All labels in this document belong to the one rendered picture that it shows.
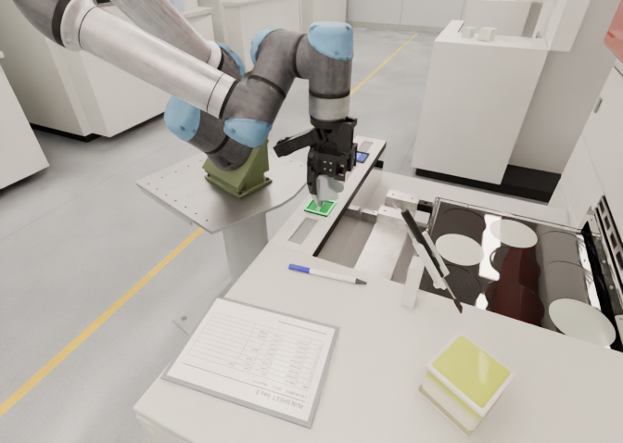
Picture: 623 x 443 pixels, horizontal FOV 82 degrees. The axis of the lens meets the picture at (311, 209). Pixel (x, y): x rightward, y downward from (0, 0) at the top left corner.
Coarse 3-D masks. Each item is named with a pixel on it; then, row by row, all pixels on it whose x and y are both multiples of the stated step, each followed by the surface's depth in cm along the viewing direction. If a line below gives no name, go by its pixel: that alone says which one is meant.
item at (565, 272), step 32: (448, 224) 85; (480, 224) 85; (544, 224) 85; (512, 256) 77; (544, 256) 76; (576, 256) 77; (480, 288) 69; (512, 288) 69; (544, 288) 69; (576, 288) 69; (544, 320) 63
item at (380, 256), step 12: (384, 228) 87; (396, 228) 87; (372, 240) 84; (384, 240) 84; (396, 240) 84; (372, 252) 80; (384, 252) 80; (396, 252) 80; (360, 264) 77; (372, 264) 77; (384, 264) 77; (396, 264) 78; (384, 276) 74
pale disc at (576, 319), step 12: (564, 300) 67; (576, 300) 67; (552, 312) 65; (564, 312) 65; (576, 312) 65; (588, 312) 65; (600, 312) 65; (564, 324) 63; (576, 324) 63; (588, 324) 63; (600, 324) 63; (576, 336) 61; (588, 336) 61; (600, 336) 61; (612, 336) 61
